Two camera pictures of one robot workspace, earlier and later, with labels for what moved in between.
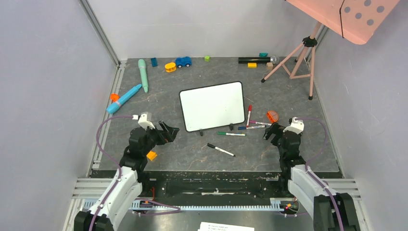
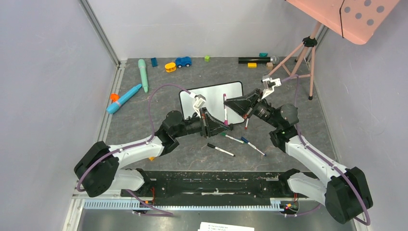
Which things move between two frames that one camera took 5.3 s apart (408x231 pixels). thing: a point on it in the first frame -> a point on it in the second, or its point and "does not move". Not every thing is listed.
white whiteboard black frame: [212, 106] does not move
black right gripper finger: [267, 133] -> [242, 106]
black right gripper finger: [275, 125] -> [249, 99]
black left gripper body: [153, 137] -> [205, 127]
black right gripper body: [277, 134] -> [256, 104]
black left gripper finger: [161, 123] -> [215, 130]
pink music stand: [356, 20] does not move
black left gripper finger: [172, 132] -> [213, 122]
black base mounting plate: [213, 187] does not move
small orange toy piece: [114, 97] does not move
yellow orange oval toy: [170, 67] does not move
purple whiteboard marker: [260, 123] -> [225, 120]
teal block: [263, 54] does not move
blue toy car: [183, 61] does not move
